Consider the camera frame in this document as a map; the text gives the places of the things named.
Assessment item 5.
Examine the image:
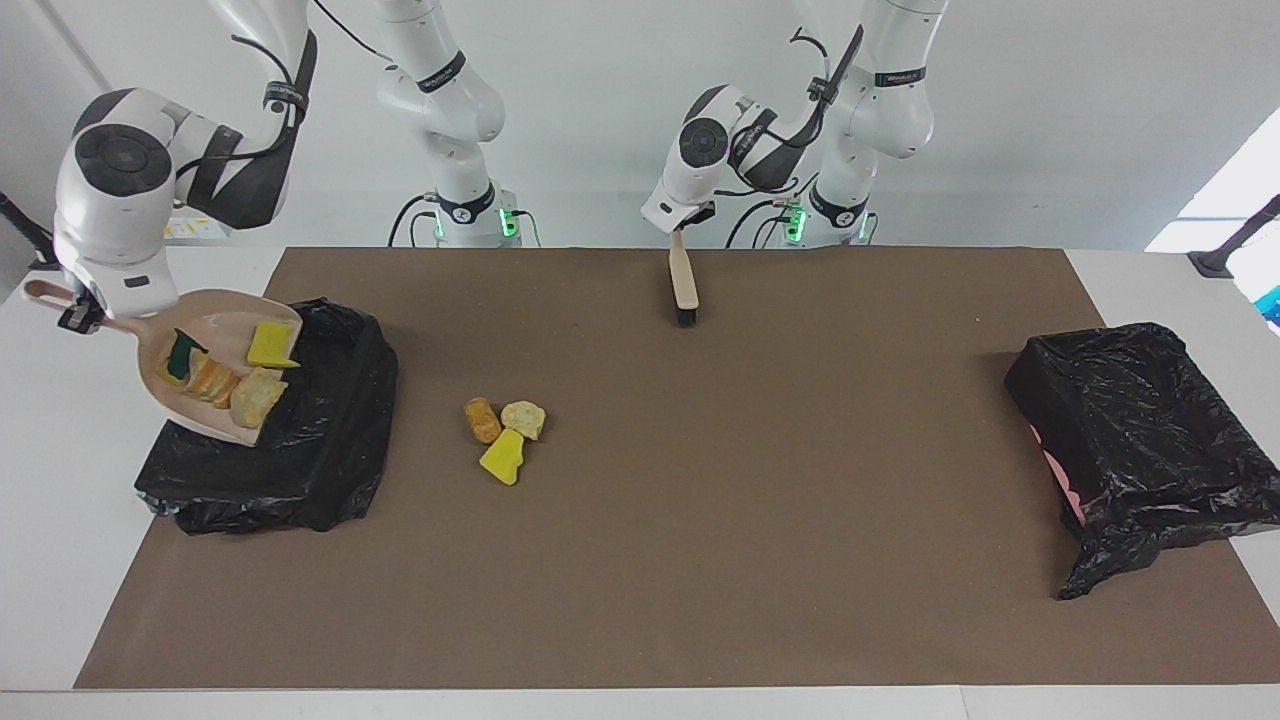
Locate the pale bread piece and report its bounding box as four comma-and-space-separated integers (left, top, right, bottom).
500, 400, 547, 442

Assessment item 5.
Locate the beige hand brush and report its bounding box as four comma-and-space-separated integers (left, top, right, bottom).
668, 228, 701, 329

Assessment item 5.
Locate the striped bread chunk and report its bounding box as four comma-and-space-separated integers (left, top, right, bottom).
229, 366, 290, 430
185, 353, 242, 409

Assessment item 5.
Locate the beige plastic dustpan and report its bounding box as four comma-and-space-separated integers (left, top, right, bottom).
22, 279, 305, 448

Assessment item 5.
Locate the black arm base cable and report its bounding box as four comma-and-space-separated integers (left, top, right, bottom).
725, 195, 801, 249
388, 193, 541, 248

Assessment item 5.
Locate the white wall outlet box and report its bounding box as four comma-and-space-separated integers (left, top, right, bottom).
165, 205, 238, 242

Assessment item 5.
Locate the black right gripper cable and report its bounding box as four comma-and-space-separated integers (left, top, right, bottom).
230, 0, 401, 161

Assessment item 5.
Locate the pink bin with black bag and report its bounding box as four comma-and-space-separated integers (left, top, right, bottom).
1004, 321, 1280, 601

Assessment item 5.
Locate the large notched yellow sponge piece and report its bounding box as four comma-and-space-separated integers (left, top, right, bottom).
245, 318, 301, 370

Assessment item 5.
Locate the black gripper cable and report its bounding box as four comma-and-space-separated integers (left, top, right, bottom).
230, 0, 401, 161
720, 25, 866, 196

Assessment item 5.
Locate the brown table mat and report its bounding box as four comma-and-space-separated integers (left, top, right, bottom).
73, 247, 1280, 691

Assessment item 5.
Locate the black right arm base cable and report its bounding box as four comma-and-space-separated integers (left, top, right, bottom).
388, 193, 541, 248

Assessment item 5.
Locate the wedge yellow sponge piece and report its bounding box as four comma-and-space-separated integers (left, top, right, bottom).
478, 428, 527, 487

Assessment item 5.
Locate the flat black bag-lined bin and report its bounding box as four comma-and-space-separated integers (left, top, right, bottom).
134, 297, 399, 536

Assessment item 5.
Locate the brown bread bun piece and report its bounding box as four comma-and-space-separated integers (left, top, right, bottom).
463, 396, 503, 445

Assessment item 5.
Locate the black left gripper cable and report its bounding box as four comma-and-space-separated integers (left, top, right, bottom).
720, 25, 866, 196

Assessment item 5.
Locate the black stand leg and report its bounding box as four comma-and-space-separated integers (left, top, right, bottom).
0, 190, 59, 272
1187, 193, 1280, 280

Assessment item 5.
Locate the black left arm base cable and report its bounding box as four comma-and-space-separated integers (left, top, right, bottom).
725, 195, 801, 249

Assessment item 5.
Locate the small yellow sponge piece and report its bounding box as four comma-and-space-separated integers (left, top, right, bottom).
160, 327, 208, 384

